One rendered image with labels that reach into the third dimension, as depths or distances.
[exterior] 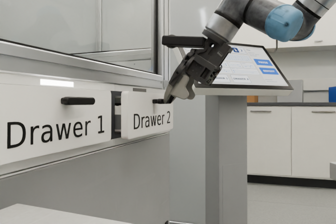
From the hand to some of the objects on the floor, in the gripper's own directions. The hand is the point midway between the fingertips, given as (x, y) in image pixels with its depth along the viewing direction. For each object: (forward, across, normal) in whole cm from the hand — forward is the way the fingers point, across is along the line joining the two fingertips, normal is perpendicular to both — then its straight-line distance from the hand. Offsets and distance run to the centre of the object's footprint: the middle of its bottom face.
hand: (167, 97), depth 78 cm
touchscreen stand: (+71, +64, -58) cm, 112 cm away
